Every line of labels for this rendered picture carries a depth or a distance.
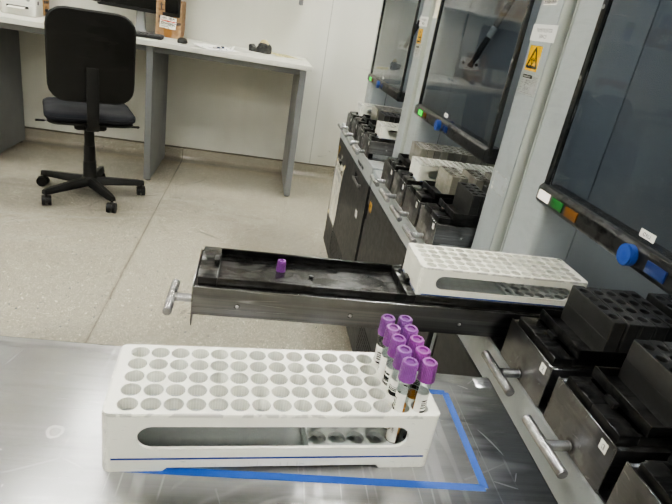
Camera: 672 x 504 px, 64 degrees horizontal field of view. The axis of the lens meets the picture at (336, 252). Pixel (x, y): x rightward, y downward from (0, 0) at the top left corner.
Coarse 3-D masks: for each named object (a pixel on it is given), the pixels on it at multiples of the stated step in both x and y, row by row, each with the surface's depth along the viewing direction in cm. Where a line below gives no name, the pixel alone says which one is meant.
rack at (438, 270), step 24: (408, 264) 93; (432, 264) 88; (456, 264) 89; (480, 264) 91; (504, 264) 92; (528, 264) 94; (552, 264) 97; (432, 288) 87; (456, 288) 94; (480, 288) 96; (504, 288) 96; (528, 288) 94; (552, 288) 96
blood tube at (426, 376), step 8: (424, 360) 48; (432, 360) 48; (424, 368) 48; (432, 368) 48; (424, 376) 48; (432, 376) 48; (424, 384) 48; (416, 392) 49; (424, 392) 49; (416, 400) 50; (424, 400) 49; (416, 408) 50; (424, 408) 50
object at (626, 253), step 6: (624, 246) 71; (630, 246) 70; (618, 252) 72; (624, 252) 71; (630, 252) 70; (636, 252) 70; (618, 258) 72; (624, 258) 71; (630, 258) 70; (636, 258) 70; (624, 264) 71; (630, 264) 71
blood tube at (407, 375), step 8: (408, 360) 48; (416, 360) 48; (400, 368) 48; (408, 368) 47; (416, 368) 47; (400, 376) 48; (408, 376) 48; (400, 384) 48; (408, 384) 48; (400, 392) 49; (408, 392) 49; (400, 400) 49; (400, 408) 49; (392, 432) 51; (400, 432) 51; (392, 440) 51
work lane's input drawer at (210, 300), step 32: (224, 256) 92; (256, 256) 92; (288, 256) 93; (192, 288) 80; (224, 288) 81; (256, 288) 83; (288, 288) 83; (320, 288) 84; (352, 288) 89; (384, 288) 91; (288, 320) 85; (320, 320) 85; (352, 320) 86; (416, 320) 88; (448, 320) 88; (480, 320) 89
